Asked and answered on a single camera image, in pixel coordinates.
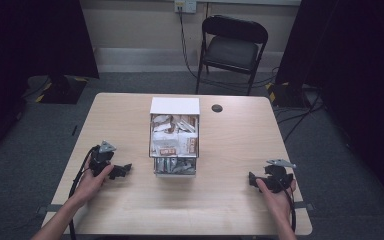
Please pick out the pile of brown white packets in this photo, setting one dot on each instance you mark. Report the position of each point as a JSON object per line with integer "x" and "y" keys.
{"x": 175, "y": 136}

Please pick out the black curtain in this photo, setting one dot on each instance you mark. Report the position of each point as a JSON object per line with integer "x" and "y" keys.
{"x": 363, "y": 66}
{"x": 30, "y": 40}

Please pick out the small dark floor object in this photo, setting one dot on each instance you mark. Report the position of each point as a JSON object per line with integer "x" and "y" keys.
{"x": 74, "y": 130}

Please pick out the large white drawer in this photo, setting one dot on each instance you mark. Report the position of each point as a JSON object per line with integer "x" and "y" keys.
{"x": 151, "y": 146}

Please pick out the pile of silver packets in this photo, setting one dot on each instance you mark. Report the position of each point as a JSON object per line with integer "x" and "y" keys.
{"x": 175, "y": 165}

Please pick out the black table grommet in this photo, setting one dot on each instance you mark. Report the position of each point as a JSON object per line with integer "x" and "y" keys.
{"x": 217, "y": 108}

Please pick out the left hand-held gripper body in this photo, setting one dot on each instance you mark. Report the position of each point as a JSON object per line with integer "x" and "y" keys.
{"x": 97, "y": 161}

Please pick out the white wall socket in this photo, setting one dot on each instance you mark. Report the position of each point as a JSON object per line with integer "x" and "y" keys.
{"x": 188, "y": 6}

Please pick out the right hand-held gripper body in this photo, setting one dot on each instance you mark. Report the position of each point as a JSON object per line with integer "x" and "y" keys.
{"x": 276, "y": 178}

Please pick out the person's right hand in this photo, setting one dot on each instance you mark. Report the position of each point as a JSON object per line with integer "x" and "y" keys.
{"x": 278, "y": 203}

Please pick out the black stand base striped tape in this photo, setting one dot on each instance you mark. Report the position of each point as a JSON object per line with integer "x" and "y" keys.
{"x": 60, "y": 91}
{"x": 286, "y": 95}

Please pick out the white box of snack packets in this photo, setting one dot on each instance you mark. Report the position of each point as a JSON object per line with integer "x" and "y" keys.
{"x": 175, "y": 106}

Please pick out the person's left hand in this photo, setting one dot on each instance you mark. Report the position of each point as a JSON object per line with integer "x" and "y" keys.
{"x": 88, "y": 186}

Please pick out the grey table bracket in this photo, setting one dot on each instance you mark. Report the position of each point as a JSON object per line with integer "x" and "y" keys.
{"x": 48, "y": 209}
{"x": 305, "y": 206}

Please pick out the small clear drawer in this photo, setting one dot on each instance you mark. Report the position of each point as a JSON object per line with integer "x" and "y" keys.
{"x": 175, "y": 174}

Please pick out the black folding chair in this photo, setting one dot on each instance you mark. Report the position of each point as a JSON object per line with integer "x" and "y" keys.
{"x": 230, "y": 50}

